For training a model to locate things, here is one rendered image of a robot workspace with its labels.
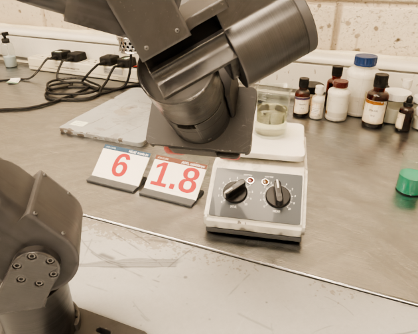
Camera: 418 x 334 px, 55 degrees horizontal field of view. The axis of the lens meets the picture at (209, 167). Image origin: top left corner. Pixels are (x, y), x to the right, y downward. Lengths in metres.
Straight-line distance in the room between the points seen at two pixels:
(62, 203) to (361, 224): 0.40
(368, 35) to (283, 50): 0.77
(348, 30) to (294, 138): 0.51
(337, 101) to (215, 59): 0.64
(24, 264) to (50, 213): 0.04
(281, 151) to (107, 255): 0.27
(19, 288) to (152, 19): 0.22
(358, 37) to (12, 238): 0.90
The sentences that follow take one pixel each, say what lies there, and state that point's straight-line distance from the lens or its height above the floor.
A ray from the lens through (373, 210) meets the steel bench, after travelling 0.62.
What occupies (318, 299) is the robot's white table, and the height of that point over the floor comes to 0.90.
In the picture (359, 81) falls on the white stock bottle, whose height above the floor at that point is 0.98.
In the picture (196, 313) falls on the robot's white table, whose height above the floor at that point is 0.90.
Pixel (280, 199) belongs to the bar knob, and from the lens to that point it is 0.51.
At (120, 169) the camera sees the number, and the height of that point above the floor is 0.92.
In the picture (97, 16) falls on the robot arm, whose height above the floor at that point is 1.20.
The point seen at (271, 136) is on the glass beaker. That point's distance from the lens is 0.58.
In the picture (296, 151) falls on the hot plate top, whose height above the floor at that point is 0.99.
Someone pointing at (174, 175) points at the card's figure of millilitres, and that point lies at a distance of 0.62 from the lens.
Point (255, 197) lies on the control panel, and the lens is 0.53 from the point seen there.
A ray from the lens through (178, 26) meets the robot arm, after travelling 0.26.
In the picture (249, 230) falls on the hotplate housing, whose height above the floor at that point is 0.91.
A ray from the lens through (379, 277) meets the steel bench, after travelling 0.51.
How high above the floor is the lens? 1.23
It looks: 29 degrees down
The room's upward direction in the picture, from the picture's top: straight up
